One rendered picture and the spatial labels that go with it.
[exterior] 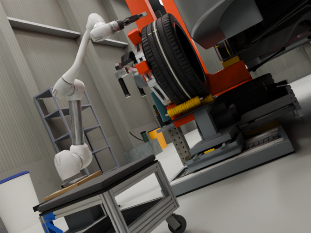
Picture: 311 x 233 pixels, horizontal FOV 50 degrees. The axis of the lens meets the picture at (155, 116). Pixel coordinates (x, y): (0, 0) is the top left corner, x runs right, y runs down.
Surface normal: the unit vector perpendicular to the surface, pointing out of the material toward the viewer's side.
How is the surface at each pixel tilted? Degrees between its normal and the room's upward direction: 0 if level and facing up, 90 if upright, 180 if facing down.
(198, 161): 90
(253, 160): 90
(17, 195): 94
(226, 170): 90
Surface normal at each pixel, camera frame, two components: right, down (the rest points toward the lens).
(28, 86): 0.83, -0.40
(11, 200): 0.22, -0.09
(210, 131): -0.30, 0.07
